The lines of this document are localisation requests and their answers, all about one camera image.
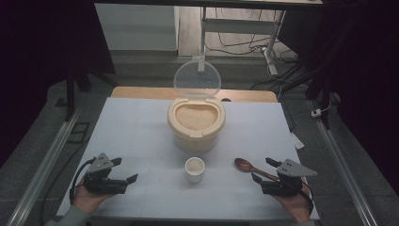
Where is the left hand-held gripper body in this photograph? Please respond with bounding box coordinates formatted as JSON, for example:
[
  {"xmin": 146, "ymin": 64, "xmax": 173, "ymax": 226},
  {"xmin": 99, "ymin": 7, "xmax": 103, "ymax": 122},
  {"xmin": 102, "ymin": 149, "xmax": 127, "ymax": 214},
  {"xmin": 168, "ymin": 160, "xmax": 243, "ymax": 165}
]
[{"xmin": 83, "ymin": 153, "xmax": 130, "ymax": 195}]

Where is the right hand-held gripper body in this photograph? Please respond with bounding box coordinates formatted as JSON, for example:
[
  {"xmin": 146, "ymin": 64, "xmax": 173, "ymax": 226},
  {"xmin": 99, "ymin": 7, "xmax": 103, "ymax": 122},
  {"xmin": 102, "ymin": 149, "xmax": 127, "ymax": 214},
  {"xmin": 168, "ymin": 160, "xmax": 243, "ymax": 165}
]
[{"xmin": 260, "ymin": 158, "xmax": 318, "ymax": 198}]

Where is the brown wooden spoon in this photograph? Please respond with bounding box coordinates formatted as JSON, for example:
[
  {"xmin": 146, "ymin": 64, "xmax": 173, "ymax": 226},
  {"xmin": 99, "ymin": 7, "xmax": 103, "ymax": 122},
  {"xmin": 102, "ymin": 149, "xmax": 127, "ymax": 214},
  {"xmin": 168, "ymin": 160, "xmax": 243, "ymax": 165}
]
[{"xmin": 233, "ymin": 157, "xmax": 280, "ymax": 183}]

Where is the white cup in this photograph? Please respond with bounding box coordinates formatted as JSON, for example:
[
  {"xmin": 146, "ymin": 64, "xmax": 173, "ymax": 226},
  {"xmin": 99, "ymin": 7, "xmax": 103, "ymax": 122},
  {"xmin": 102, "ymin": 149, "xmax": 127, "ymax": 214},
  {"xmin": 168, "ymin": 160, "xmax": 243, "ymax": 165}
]
[{"xmin": 184, "ymin": 156, "xmax": 206, "ymax": 185}]

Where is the beige rice container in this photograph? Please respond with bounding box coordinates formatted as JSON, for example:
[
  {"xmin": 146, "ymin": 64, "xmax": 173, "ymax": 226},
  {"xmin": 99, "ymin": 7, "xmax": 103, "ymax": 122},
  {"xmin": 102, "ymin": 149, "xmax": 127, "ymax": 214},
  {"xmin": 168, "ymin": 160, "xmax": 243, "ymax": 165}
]
[{"xmin": 167, "ymin": 96, "xmax": 227, "ymax": 154}]

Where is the rice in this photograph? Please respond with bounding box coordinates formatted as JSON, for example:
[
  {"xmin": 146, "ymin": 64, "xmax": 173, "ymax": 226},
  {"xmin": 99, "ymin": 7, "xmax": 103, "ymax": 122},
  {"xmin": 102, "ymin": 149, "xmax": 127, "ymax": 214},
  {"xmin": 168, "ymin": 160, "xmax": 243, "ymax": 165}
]
[{"xmin": 174, "ymin": 104, "xmax": 218, "ymax": 131}]

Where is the person's left hand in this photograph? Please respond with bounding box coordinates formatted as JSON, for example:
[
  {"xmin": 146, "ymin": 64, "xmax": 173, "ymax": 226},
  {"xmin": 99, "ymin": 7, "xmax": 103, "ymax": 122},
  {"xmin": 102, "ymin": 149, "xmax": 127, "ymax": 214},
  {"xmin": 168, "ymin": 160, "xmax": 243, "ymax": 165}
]
[{"xmin": 72, "ymin": 177, "xmax": 114, "ymax": 215}]

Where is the person's right hand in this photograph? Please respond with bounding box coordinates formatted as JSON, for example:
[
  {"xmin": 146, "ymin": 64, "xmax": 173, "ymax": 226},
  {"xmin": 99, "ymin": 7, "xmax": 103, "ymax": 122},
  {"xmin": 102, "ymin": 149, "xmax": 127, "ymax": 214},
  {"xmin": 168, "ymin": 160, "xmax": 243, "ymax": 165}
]
[{"xmin": 272, "ymin": 177, "xmax": 312, "ymax": 224}]

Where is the white paper tag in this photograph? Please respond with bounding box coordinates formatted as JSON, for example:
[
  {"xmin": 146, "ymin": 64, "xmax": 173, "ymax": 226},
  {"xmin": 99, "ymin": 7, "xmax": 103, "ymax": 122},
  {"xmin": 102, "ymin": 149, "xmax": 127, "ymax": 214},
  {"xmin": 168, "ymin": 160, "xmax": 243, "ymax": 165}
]
[{"xmin": 290, "ymin": 131, "xmax": 306, "ymax": 151}]

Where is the white table mat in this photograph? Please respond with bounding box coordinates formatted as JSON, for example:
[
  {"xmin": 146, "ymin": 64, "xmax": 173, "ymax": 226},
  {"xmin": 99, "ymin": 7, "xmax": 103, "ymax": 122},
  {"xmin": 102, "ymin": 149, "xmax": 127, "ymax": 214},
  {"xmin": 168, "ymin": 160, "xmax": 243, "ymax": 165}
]
[{"xmin": 56, "ymin": 97, "xmax": 320, "ymax": 220}]

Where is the wooden table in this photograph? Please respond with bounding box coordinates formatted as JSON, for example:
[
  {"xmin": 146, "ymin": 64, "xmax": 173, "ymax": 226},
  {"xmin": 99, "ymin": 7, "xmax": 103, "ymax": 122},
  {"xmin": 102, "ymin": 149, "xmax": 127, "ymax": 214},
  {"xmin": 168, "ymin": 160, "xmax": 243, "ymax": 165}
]
[{"xmin": 111, "ymin": 86, "xmax": 279, "ymax": 104}]

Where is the black stand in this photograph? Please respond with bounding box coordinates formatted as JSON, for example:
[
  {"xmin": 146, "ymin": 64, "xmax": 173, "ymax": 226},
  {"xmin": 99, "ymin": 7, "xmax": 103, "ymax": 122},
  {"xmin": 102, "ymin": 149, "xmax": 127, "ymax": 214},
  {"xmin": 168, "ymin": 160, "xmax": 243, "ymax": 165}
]
[{"xmin": 64, "ymin": 50, "xmax": 119, "ymax": 121}]

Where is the clear round container lid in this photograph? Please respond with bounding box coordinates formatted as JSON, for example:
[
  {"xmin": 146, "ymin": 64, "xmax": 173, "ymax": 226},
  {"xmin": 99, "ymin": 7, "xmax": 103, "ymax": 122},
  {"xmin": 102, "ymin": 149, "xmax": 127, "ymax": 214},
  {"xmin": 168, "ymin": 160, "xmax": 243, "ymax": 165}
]
[{"xmin": 173, "ymin": 59, "xmax": 222, "ymax": 98}]

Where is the white cabinet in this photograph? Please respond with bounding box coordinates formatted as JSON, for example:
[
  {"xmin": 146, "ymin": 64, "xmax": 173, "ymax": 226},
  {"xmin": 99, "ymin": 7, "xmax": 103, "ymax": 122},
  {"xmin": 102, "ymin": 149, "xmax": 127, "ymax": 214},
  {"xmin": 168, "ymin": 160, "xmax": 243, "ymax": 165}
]
[{"xmin": 94, "ymin": 3, "xmax": 179, "ymax": 52}]

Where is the dark curtain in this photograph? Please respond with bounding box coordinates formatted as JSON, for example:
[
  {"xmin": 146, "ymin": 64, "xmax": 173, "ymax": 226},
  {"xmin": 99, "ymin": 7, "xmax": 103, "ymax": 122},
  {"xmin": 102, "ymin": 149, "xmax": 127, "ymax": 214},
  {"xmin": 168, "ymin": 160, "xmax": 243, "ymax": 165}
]
[
  {"xmin": 0, "ymin": 0, "xmax": 116, "ymax": 168},
  {"xmin": 277, "ymin": 0, "xmax": 399, "ymax": 196}
]

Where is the white-legged desk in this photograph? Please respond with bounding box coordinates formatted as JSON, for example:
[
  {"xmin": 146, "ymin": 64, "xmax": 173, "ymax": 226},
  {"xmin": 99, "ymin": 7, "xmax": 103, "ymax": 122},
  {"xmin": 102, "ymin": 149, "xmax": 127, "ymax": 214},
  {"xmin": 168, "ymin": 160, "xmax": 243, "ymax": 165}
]
[{"xmin": 93, "ymin": 0, "xmax": 324, "ymax": 76}]

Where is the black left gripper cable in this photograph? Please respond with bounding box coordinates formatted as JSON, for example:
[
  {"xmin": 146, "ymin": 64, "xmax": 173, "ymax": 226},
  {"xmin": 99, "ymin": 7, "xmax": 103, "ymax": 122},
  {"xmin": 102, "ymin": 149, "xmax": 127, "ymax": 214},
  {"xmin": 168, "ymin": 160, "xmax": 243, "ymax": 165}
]
[{"xmin": 69, "ymin": 158, "xmax": 97, "ymax": 203}]

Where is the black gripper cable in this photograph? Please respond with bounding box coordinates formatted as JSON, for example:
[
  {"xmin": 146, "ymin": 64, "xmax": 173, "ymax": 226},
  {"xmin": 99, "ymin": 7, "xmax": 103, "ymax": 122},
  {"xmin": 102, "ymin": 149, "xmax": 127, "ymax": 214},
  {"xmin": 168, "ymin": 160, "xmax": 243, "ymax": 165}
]
[
  {"xmin": 69, "ymin": 158, "xmax": 97, "ymax": 203},
  {"xmin": 300, "ymin": 181, "xmax": 315, "ymax": 218}
]

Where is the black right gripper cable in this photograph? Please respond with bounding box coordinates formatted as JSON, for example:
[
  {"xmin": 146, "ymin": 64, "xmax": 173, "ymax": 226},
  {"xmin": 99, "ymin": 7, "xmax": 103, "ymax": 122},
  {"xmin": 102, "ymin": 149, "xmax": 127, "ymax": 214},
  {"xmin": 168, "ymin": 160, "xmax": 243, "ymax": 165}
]
[{"xmin": 300, "ymin": 181, "xmax": 315, "ymax": 218}]

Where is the aluminium rail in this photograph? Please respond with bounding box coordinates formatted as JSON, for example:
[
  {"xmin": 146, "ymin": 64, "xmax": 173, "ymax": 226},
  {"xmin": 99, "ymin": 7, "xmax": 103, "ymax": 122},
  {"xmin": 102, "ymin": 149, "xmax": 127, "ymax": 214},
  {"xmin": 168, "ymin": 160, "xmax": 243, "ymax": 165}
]
[
  {"xmin": 6, "ymin": 109, "xmax": 83, "ymax": 226},
  {"xmin": 314, "ymin": 119, "xmax": 379, "ymax": 226}
]

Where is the tangle of black floor cables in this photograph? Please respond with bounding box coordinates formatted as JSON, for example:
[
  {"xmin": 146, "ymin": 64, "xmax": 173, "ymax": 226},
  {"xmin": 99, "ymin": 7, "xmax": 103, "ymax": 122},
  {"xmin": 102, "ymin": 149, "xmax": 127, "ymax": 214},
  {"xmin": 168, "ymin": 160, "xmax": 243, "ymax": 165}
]
[{"xmin": 205, "ymin": 8, "xmax": 299, "ymax": 65}]

